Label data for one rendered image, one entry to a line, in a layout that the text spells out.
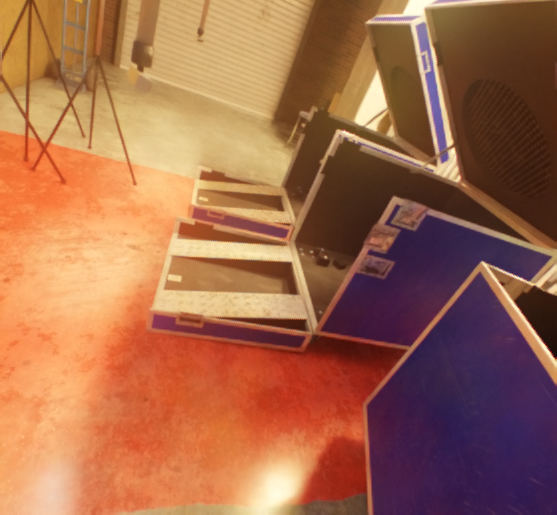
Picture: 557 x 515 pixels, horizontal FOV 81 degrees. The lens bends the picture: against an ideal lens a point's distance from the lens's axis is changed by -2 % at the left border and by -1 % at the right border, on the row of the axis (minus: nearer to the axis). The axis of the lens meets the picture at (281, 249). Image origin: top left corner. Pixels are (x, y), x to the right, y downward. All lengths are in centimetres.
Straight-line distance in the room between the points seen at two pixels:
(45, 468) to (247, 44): 664
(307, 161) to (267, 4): 427
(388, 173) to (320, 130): 105
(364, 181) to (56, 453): 205
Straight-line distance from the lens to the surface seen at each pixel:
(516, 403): 95
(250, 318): 174
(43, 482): 138
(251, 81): 712
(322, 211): 232
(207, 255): 213
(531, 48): 171
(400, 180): 241
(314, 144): 321
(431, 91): 261
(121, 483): 137
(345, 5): 756
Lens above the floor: 127
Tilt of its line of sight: 29 degrees down
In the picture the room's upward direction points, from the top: 24 degrees clockwise
